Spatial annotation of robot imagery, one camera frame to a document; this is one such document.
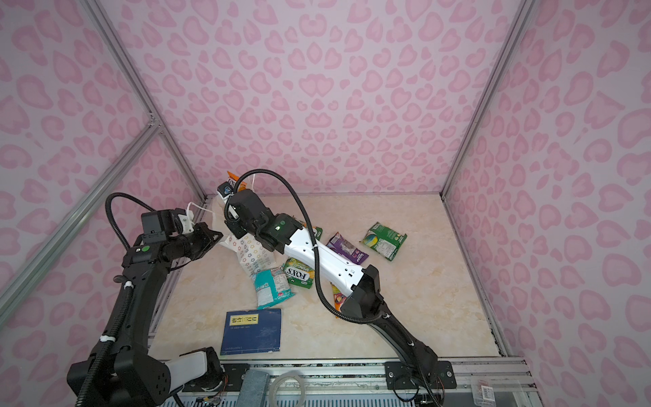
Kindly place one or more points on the purple candy packet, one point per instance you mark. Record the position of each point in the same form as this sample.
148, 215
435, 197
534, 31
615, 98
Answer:
340, 245

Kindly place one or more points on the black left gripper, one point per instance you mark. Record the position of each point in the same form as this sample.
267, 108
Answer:
205, 233

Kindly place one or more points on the teal white snack packet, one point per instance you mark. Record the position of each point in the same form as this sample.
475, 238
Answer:
272, 288

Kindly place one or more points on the orange Fox's candy packet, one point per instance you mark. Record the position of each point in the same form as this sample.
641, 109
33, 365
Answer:
339, 298

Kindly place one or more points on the clear coiled tube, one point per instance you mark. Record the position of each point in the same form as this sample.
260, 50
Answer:
280, 380

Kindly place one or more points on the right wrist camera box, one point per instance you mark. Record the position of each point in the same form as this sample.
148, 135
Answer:
225, 190

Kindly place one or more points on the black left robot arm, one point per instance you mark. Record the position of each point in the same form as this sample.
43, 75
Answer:
119, 371

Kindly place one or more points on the dark blue booklet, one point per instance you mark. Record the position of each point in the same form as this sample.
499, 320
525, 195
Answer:
251, 332

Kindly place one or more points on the green Fox's spring tea packet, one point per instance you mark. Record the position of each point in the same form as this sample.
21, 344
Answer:
298, 273

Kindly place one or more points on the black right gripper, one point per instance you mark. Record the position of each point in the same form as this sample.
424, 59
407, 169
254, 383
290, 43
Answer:
232, 223

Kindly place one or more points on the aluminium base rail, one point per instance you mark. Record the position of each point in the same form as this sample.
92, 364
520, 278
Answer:
502, 381

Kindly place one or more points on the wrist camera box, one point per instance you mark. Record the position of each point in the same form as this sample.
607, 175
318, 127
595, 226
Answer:
225, 190
159, 225

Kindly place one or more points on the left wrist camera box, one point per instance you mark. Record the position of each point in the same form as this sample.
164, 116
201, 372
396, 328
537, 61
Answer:
159, 225

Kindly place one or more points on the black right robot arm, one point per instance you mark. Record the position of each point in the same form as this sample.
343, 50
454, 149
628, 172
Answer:
349, 291

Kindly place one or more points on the orange red fruit packet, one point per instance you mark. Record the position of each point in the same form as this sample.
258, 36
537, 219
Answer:
233, 181

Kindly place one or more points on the green white snack packet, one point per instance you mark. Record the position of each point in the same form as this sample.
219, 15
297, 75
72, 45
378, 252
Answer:
384, 240

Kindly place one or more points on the diagonal aluminium frame bar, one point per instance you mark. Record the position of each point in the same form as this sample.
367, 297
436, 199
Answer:
32, 271

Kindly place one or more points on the white printed paper bag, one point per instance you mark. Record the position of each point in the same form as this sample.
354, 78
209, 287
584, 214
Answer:
250, 254

